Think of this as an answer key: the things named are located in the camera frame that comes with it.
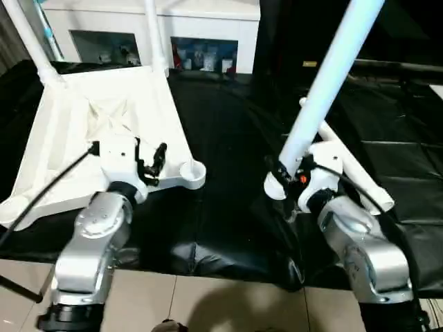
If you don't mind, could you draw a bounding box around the white plastic table top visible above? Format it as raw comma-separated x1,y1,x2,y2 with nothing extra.
0,65,208,232

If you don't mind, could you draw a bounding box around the black work mat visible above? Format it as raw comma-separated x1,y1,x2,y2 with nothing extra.
0,58,443,302

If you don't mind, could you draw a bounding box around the white glass door cabinet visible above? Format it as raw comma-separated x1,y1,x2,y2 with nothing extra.
41,0,261,74

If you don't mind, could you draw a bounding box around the dark metal bar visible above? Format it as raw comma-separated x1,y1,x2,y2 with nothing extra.
352,59,443,75

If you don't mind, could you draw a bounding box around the white pipe with blue bands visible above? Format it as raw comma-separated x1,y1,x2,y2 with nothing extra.
29,0,65,62

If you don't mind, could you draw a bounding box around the dark left robot foot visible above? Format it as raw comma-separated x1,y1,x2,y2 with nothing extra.
154,320,190,332

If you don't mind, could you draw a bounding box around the black metal table leg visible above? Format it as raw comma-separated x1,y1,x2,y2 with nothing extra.
0,275,44,304

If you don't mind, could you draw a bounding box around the grey curtain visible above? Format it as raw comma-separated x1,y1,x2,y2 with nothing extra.
0,0,31,75

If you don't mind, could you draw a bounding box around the black right camera cable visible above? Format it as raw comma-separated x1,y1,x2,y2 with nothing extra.
310,161,427,332

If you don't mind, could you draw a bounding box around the black camera cable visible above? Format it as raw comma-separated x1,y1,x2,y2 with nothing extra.
0,141,100,243
310,161,427,332

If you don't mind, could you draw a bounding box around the black left camera cable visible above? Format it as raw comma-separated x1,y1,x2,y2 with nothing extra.
0,141,100,243

